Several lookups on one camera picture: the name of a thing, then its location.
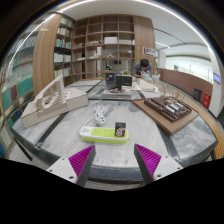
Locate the white architectural model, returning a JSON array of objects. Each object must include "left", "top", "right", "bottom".
[{"left": 20, "top": 74, "right": 89, "bottom": 129}]

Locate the pale wooden stick model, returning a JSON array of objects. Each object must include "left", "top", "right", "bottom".
[{"left": 156, "top": 81, "right": 188, "bottom": 101}]

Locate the wooden cubby shelf unit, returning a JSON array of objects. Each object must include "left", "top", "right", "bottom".
[{"left": 71, "top": 14, "right": 136, "bottom": 83}]

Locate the wall-mounted screen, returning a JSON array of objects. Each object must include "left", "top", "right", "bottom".
[{"left": 213, "top": 72, "right": 222, "bottom": 84}]

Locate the small white building model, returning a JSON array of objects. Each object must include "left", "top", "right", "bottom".
[{"left": 131, "top": 73, "right": 159, "bottom": 94}]

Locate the red bin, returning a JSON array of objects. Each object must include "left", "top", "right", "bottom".
[{"left": 202, "top": 92, "right": 212, "bottom": 109}]

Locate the curved ceiling light strip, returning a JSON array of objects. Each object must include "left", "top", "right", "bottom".
[{"left": 8, "top": 0, "right": 214, "bottom": 68}]

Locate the small black charger block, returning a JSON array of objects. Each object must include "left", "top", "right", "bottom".
[{"left": 114, "top": 121, "right": 127, "bottom": 138}]

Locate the poster on wooden panel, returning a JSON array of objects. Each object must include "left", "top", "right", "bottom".
[{"left": 143, "top": 46, "right": 157, "bottom": 58}]

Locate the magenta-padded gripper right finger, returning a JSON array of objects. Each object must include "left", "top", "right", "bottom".
[{"left": 133, "top": 143, "right": 184, "bottom": 186}]

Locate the black box architectural model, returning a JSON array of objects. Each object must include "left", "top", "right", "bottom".
[{"left": 105, "top": 72, "right": 134, "bottom": 92}]

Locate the white power strip cable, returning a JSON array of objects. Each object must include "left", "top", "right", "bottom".
[{"left": 80, "top": 103, "right": 107, "bottom": 130}]

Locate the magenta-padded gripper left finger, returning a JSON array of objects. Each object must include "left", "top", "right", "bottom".
[{"left": 45, "top": 144, "right": 97, "bottom": 188}]

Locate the wooden bookshelf with books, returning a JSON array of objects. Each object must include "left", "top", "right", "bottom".
[{"left": 53, "top": 16, "right": 76, "bottom": 86}]

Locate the brown model on wooden board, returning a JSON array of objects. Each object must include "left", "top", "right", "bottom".
[{"left": 130, "top": 94, "right": 200, "bottom": 136}]

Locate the glass-fronted bookcase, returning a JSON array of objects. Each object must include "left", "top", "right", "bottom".
[{"left": 0, "top": 33, "right": 38, "bottom": 158}]

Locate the person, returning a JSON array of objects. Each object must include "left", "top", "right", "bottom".
[{"left": 132, "top": 58, "right": 154, "bottom": 79}]

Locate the dark grey bin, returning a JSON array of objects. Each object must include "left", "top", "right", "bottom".
[{"left": 193, "top": 87, "right": 203, "bottom": 102}]

